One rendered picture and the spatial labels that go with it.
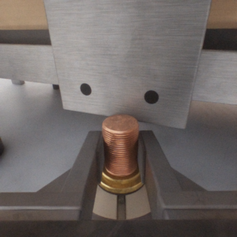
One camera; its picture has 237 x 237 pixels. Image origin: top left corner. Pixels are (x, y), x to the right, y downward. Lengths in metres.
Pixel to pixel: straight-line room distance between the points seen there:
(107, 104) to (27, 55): 0.15
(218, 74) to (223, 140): 0.21
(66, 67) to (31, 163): 0.19
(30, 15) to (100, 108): 0.20
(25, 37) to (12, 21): 0.03
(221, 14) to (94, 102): 0.16
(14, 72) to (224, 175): 0.34
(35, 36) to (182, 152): 0.30
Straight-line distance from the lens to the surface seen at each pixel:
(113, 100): 0.15
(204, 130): 0.39
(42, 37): 0.31
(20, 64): 0.28
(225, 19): 0.23
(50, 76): 0.25
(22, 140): 0.38
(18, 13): 0.33
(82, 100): 0.17
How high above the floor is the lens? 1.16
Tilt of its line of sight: 29 degrees up
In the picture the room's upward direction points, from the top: 179 degrees clockwise
